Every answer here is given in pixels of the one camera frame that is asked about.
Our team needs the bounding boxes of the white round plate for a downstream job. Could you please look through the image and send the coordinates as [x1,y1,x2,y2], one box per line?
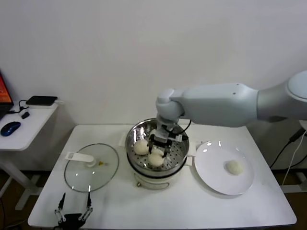
[193,140,255,196]

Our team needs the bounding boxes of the white hanging cable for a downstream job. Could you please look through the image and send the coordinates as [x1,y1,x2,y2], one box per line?
[282,133,307,187]

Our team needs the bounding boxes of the white side desk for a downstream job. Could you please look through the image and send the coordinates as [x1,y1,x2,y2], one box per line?
[0,100,60,211]

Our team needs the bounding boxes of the stainless steel steamer basket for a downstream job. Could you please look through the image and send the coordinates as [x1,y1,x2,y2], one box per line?
[125,117,190,177]

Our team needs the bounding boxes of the black cable with plug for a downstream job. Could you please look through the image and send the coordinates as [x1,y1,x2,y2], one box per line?
[270,126,307,169]

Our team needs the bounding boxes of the black flat box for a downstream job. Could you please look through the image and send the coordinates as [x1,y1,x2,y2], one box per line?
[25,95,58,106]

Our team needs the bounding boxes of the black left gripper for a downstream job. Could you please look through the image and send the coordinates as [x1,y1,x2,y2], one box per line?
[54,191,94,230]

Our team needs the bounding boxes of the laptop with red screen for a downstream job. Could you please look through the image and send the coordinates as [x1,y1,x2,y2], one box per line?
[0,69,14,120]

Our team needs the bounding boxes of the glass lid with white handle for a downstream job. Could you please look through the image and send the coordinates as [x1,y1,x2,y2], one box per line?
[64,143,120,193]

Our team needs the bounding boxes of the blue computer mouse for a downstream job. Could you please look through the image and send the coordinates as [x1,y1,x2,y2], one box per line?
[0,121,22,137]

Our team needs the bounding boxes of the steel steamer pot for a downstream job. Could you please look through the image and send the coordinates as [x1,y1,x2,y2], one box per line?
[118,132,203,192]

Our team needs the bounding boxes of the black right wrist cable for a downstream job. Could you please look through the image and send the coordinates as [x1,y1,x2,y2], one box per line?
[171,118,192,142]

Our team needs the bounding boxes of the thin black desk cable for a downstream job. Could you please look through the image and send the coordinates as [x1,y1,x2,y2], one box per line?
[6,99,30,115]

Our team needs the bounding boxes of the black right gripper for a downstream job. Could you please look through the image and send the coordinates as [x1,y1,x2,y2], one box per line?
[147,126,173,159]

